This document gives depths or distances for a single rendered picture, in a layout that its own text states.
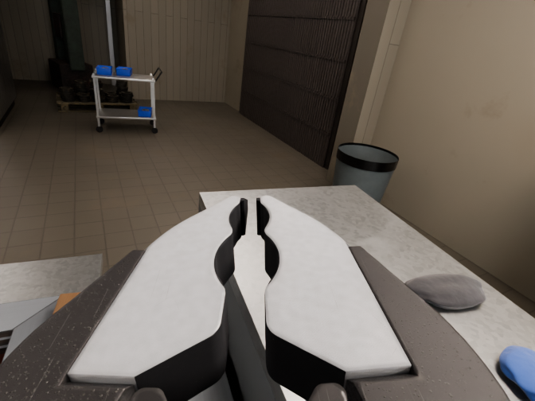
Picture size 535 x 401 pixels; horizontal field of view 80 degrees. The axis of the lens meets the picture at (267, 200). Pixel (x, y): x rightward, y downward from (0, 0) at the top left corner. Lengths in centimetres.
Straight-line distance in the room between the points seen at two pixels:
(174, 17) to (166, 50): 62
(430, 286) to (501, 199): 239
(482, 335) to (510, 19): 274
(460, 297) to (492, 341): 10
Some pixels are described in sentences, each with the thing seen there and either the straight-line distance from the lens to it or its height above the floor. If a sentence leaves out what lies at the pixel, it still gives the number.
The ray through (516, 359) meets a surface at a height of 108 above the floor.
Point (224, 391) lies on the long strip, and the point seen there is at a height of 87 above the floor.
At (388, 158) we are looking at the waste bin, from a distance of 336.
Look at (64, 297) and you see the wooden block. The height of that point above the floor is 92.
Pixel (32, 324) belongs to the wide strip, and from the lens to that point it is 95.
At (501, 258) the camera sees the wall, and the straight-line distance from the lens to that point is 326.
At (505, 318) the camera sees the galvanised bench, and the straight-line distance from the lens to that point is 89.
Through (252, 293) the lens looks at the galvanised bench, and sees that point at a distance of 68.
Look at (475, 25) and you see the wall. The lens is 339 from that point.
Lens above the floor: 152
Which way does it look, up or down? 27 degrees down
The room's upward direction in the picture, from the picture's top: 8 degrees clockwise
